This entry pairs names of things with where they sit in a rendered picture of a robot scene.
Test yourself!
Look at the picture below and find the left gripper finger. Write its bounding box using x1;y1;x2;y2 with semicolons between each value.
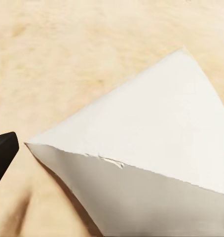
0;131;19;180

